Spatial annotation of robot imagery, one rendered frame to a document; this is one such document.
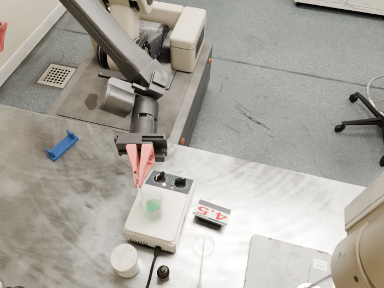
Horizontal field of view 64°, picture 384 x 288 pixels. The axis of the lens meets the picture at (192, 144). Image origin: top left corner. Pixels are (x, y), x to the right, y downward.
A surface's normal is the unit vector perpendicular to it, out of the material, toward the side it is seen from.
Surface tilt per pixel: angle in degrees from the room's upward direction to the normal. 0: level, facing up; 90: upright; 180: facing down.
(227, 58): 0
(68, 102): 0
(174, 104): 0
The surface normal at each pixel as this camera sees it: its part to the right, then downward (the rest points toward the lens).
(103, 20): 0.50, -0.17
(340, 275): -1.00, 0.04
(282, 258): 0.02, -0.57
